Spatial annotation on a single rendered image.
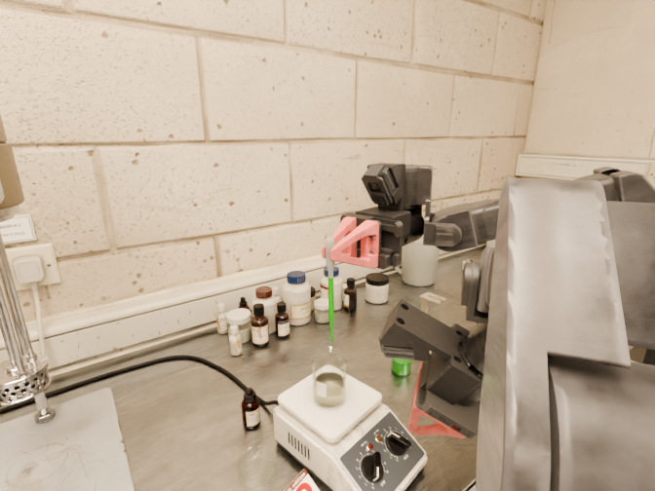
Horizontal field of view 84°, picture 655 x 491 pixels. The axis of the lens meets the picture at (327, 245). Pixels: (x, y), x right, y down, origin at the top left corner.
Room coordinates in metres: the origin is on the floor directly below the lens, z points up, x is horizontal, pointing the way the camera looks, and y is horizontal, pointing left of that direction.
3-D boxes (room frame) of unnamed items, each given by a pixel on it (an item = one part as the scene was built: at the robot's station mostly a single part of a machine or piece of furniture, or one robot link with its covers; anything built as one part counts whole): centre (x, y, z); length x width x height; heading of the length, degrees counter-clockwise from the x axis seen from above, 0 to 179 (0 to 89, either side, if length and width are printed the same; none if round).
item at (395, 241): (0.54, -0.08, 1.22); 0.10 x 0.07 x 0.07; 46
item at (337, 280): (0.94, -0.01, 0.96); 0.06 x 0.06 x 0.11
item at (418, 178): (0.57, -0.15, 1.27); 0.12 x 0.09 x 0.12; 73
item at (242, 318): (0.77, 0.21, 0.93); 0.06 x 0.06 x 0.07
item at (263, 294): (0.81, 0.15, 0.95); 0.06 x 0.06 x 0.11
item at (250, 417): (0.50, 0.13, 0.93); 0.03 x 0.03 x 0.07
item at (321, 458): (0.45, -0.02, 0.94); 0.22 x 0.13 x 0.08; 46
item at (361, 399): (0.46, 0.00, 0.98); 0.12 x 0.12 x 0.01; 46
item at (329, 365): (0.46, 0.00, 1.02); 0.06 x 0.05 x 0.08; 179
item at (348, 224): (0.48, -0.04, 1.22); 0.09 x 0.07 x 0.07; 136
